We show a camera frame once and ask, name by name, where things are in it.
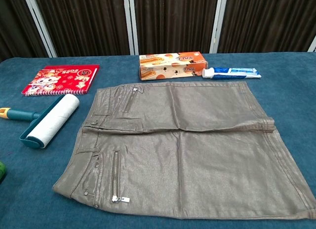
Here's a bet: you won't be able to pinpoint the orange snack box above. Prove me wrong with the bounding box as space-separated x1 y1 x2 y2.
139 51 207 81

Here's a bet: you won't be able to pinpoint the grey brown zipper skirt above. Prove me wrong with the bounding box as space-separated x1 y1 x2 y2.
52 81 316 220

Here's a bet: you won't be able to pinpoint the blue white toothpaste tube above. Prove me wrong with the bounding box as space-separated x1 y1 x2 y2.
201 67 262 80

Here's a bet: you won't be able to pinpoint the dark folding screen panel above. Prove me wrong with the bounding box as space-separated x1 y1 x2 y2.
128 0 228 56
22 0 136 58
209 0 316 54
0 0 58 63

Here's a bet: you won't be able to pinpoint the red spiral calendar notebook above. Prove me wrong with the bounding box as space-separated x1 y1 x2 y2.
21 64 100 97

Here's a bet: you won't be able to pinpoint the blue table cloth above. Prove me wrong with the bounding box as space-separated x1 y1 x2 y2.
0 52 316 229

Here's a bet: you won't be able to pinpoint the green drink can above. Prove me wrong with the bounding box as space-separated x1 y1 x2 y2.
0 161 7 184

